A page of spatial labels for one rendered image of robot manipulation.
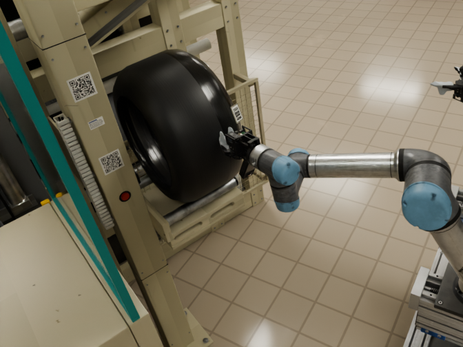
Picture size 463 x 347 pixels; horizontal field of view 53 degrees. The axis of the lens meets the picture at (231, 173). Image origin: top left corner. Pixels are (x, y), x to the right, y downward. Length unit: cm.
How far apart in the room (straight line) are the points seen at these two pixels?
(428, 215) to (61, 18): 110
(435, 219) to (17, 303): 104
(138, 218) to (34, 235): 52
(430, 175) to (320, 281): 148
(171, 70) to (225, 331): 144
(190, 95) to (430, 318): 117
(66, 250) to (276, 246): 173
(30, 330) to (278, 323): 157
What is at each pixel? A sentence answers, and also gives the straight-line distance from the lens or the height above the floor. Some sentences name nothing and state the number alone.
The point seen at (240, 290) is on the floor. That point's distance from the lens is 265.
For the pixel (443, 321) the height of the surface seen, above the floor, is 58.
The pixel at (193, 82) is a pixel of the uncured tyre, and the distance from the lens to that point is 157.
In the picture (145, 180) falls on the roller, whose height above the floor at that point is 92.
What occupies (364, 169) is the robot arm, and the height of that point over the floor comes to 123.
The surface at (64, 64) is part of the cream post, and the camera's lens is 145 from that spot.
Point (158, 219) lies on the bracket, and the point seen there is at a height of 95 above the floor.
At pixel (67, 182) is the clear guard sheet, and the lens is 80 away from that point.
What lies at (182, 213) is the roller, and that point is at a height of 91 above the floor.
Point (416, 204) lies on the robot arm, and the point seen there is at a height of 127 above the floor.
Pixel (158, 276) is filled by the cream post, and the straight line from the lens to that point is 205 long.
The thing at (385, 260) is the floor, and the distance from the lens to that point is 277.
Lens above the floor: 213
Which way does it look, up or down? 39 degrees down
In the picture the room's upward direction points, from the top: 10 degrees counter-clockwise
